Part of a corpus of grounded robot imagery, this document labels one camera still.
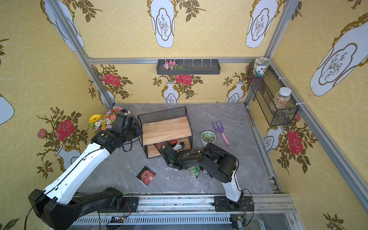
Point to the small succulent white pot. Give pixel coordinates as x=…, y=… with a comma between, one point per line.
x=208, y=137

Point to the black wire wall basket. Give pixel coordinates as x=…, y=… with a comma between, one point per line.
x=276, y=111

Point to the flower bouquet white fence planter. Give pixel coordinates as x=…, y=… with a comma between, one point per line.
x=105, y=121

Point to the aluminium rail front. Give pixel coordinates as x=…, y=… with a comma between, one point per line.
x=202, y=203

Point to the pink flowers in tray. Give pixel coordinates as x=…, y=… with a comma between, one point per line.
x=172, y=65

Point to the glass jar white lid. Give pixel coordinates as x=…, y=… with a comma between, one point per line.
x=282, y=97

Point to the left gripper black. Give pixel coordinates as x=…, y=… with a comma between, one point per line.
x=126, y=122

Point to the purple garden fork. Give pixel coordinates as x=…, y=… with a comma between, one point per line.
x=217, y=125

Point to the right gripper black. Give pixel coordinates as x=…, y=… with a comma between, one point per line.
x=167, y=151

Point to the black wire two-tier shelf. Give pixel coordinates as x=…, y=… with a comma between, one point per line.
x=165, y=125

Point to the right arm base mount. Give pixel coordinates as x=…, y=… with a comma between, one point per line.
x=222, y=204

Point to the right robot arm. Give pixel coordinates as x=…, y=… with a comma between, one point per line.
x=219, y=164

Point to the red tea bag shelf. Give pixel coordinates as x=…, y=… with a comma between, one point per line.
x=146, y=175

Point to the green label jar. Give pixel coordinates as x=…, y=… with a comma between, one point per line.
x=261, y=65

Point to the dark wall tray shelf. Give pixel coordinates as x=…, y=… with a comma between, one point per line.
x=192, y=66

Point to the red tea bag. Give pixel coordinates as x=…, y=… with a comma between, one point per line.
x=173, y=142

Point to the small circuit board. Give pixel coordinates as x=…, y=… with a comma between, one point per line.
x=117, y=219

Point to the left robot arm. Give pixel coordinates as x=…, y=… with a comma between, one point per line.
x=57, y=206

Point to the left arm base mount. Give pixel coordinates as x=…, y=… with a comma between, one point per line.
x=124, y=204

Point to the green tea bag shelf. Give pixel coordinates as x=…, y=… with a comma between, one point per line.
x=195, y=171

